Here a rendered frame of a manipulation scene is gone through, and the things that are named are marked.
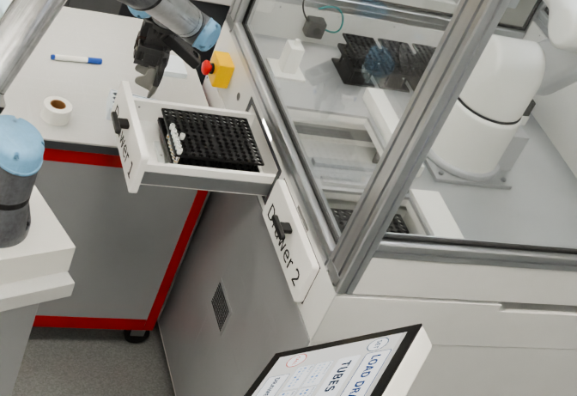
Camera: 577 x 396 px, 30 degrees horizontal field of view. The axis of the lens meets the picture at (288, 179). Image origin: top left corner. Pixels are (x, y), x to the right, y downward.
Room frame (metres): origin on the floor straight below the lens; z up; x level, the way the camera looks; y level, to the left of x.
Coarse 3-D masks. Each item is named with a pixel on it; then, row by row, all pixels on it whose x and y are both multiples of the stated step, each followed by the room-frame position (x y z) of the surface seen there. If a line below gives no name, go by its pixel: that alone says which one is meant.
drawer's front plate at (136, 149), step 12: (120, 84) 2.14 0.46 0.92; (120, 96) 2.12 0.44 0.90; (132, 96) 2.10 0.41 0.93; (120, 108) 2.09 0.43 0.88; (132, 108) 2.05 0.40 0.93; (132, 120) 2.01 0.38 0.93; (132, 132) 1.98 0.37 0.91; (120, 144) 2.03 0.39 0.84; (132, 144) 1.96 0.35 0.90; (144, 144) 1.94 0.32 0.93; (120, 156) 2.00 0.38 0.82; (132, 156) 1.94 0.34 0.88; (144, 156) 1.90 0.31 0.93; (132, 168) 1.92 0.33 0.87; (144, 168) 1.90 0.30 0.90; (132, 180) 1.90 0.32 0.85; (132, 192) 1.90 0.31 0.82
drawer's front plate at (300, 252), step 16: (272, 192) 2.03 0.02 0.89; (288, 192) 2.00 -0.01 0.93; (272, 208) 2.00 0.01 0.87; (288, 208) 1.95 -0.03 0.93; (272, 240) 1.95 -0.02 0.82; (288, 240) 1.90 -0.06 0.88; (304, 240) 1.86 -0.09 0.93; (304, 256) 1.83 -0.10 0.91; (288, 272) 1.85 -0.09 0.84; (304, 272) 1.80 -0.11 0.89; (304, 288) 1.79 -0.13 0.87
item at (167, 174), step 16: (144, 112) 2.15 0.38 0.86; (160, 112) 2.17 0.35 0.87; (208, 112) 2.23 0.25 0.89; (224, 112) 2.25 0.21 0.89; (240, 112) 2.28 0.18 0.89; (144, 128) 2.13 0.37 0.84; (256, 128) 2.27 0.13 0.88; (272, 160) 2.15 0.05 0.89; (144, 176) 1.92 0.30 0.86; (160, 176) 1.94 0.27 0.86; (176, 176) 1.96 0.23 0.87; (192, 176) 1.98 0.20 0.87; (208, 176) 2.00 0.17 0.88; (224, 176) 2.02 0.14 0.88; (240, 176) 2.04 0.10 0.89; (256, 176) 2.06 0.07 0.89; (272, 176) 2.08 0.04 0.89; (240, 192) 2.05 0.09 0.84; (256, 192) 2.07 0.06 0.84
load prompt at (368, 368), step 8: (376, 352) 1.37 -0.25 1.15; (384, 352) 1.36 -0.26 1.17; (368, 360) 1.35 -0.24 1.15; (376, 360) 1.34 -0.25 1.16; (384, 360) 1.33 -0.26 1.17; (360, 368) 1.33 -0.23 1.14; (368, 368) 1.32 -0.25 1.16; (376, 368) 1.31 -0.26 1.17; (352, 376) 1.30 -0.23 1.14; (360, 376) 1.30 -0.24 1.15; (368, 376) 1.29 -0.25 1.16; (352, 384) 1.28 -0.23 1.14; (360, 384) 1.27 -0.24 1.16; (368, 384) 1.27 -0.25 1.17; (344, 392) 1.26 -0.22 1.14; (352, 392) 1.25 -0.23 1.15; (360, 392) 1.25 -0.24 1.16
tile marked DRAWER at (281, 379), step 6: (270, 378) 1.37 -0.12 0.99; (276, 378) 1.37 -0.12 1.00; (282, 378) 1.36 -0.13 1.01; (264, 384) 1.36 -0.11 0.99; (270, 384) 1.35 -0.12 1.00; (276, 384) 1.35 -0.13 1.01; (282, 384) 1.34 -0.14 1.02; (264, 390) 1.33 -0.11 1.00; (270, 390) 1.33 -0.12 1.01; (276, 390) 1.32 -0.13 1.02
